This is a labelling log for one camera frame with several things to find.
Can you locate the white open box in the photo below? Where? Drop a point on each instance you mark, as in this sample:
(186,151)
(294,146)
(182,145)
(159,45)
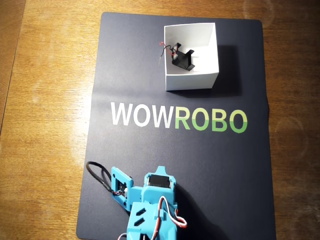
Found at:
(190,83)

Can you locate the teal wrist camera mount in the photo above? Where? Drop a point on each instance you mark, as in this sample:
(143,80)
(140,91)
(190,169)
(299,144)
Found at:
(136,192)

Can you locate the black mat with WOWROBO print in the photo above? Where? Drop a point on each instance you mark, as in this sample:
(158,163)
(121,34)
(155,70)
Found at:
(125,75)

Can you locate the teal gripper with servos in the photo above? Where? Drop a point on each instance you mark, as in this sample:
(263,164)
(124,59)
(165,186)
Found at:
(160,181)

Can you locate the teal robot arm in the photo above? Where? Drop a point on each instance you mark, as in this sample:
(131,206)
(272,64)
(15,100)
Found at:
(147,225)

